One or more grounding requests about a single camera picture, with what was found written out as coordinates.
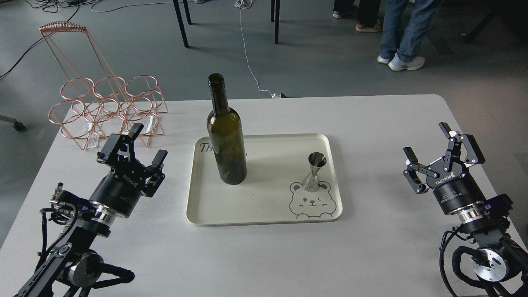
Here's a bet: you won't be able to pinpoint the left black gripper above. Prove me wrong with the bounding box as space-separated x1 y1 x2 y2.
90 123 168 218

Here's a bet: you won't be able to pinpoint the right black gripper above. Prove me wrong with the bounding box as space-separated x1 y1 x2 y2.
403 122 485 215

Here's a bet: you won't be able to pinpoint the dark green wine bottle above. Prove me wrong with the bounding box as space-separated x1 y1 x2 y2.
206 73 247 185

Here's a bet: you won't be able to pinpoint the steel jigger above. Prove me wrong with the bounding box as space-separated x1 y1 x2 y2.
302 152 327 193

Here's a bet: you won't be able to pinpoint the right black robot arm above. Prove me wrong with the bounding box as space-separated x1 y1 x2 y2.
403 122 528 297

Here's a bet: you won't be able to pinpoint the person in blue jeans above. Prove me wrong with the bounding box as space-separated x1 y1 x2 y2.
377 0 442 71

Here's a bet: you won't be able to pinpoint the chair caster wheel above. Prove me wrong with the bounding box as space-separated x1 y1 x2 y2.
0 115 26 132

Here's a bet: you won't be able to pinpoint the cream bear tray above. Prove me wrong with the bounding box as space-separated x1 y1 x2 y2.
186 133 343 226

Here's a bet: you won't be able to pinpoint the person in dark trousers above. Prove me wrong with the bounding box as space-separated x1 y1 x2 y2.
332 0 383 33

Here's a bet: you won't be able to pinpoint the black table legs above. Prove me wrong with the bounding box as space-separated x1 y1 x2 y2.
172 0 281 48

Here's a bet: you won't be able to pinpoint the copper wire wine rack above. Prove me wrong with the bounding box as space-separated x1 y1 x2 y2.
39 22 169 150

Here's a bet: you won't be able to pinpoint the white cable on floor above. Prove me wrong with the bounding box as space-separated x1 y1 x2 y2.
234 0 282 99

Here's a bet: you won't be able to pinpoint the black cables on floor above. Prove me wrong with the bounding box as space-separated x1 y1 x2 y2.
0 0 174 79

